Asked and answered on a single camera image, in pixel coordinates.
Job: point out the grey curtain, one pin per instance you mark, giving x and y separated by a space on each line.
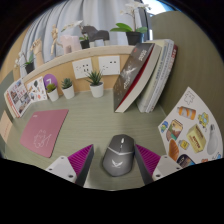
96 15

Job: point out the green partition panel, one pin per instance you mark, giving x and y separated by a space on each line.
196 56

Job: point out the white orchid plant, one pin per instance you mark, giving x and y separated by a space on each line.
84 44

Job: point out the white books stack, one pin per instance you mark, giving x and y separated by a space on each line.
160 76

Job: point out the dark grey horse figurine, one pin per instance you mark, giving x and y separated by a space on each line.
96 34

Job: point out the grey computer mouse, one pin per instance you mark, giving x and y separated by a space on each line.
118 156

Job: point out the wooden hand model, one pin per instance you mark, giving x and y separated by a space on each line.
37 53

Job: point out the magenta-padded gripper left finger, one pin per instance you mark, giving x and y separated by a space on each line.
62 165

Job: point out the small white sticker sheet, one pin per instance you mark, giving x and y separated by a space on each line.
36 89

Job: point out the black hardcover book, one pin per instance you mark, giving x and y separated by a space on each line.
131 76

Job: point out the large white orchid black pot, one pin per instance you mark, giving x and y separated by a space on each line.
134 37

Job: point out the purple round number sign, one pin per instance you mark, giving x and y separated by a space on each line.
49 80

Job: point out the pink mouse pad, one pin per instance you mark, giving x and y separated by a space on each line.
43 131

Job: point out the large white sticker sheet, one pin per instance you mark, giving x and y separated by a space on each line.
193 133

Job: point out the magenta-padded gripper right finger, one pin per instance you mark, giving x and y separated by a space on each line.
165 165

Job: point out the red-edged photo magazine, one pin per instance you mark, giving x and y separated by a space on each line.
18 98

